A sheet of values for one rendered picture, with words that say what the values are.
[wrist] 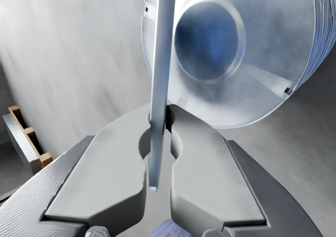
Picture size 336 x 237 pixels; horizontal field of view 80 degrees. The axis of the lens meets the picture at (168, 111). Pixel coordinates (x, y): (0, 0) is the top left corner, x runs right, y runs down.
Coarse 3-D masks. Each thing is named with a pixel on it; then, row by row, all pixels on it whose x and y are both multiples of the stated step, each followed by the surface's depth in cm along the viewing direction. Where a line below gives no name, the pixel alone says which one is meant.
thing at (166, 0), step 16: (160, 0) 9; (160, 16) 9; (160, 32) 9; (160, 48) 9; (160, 64) 9; (160, 80) 10; (160, 96) 10; (160, 112) 10; (160, 128) 11; (160, 144) 11; (160, 160) 12
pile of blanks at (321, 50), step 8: (320, 0) 23; (328, 0) 28; (320, 8) 23; (328, 8) 27; (320, 16) 24; (328, 16) 27; (320, 24) 24; (328, 24) 28; (320, 32) 24; (328, 32) 30; (320, 40) 25; (328, 40) 30; (320, 48) 27; (328, 48) 34; (312, 56) 24; (320, 56) 31; (312, 64) 27; (312, 72) 34; (304, 80) 31; (288, 88) 27; (296, 88) 28; (288, 96) 28
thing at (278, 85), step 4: (272, 80) 27; (276, 80) 27; (280, 80) 26; (284, 80) 26; (272, 84) 27; (276, 84) 27; (280, 84) 26; (284, 84) 26; (272, 88) 27; (276, 88) 27; (280, 88) 27; (284, 88) 26; (276, 92) 27; (280, 92) 27
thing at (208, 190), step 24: (168, 120) 12; (192, 120) 10; (192, 144) 9; (216, 144) 9; (192, 168) 8; (216, 168) 8; (192, 192) 7; (216, 192) 7; (240, 192) 7; (192, 216) 6; (216, 216) 6; (240, 216) 6
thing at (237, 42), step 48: (144, 0) 37; (192, 0) 31; (240, 0) 26; (288, 0) 23; (144, 48) 41; (192, 48) 33; (240, 48) 28; (288, 48) 25; (192, 96) 37; (240, 96) 31
